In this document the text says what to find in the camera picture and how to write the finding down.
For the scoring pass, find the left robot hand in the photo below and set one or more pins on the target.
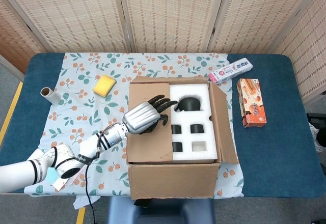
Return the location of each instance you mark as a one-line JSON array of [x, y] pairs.
[[140, 118]]

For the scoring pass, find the brown cardboard box red top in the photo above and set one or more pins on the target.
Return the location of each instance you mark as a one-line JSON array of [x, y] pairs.
[[150, 145]]

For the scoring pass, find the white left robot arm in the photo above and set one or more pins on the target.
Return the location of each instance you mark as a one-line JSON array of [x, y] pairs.
[[51, 163]]

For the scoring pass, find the blue robot base seat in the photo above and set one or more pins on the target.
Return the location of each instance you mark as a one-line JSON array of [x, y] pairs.
[[163, 212]]

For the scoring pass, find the grey cardboard tube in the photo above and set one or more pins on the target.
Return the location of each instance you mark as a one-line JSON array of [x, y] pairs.
[[51, 96]]

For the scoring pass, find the white toothpaste box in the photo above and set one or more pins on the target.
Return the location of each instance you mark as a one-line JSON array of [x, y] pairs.
[[229, 71]]

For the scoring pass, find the orange biscuit box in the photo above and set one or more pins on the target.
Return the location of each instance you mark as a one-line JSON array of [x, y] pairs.
[[252, 104]]

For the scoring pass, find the black tea cup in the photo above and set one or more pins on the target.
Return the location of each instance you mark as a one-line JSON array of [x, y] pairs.
[[176, 129]]

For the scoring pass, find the white foam insert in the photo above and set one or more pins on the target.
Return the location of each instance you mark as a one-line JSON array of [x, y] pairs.
[[186, 118]]

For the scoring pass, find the yellow sponge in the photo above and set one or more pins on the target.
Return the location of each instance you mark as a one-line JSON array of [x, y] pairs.
[[104, 86]]

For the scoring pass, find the floral fruit print tablecloth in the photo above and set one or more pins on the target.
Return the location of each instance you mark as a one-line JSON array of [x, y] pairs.
[[89, 117]]

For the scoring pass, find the black teapot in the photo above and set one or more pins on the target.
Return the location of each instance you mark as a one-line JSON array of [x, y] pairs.
[[191, 105]]

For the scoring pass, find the black flat object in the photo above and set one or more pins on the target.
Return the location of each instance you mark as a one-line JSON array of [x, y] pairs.
[[142, 203]]

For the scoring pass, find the teal white card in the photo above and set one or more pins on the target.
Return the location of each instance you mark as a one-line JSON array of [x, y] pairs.
[[59, 183]]

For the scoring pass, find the bamboo folding screen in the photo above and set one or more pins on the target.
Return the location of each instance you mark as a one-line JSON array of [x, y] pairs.
[[173, 15]]

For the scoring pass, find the black equipment with white bag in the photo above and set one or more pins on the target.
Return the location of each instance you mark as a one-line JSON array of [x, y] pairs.
[[315, 122]]

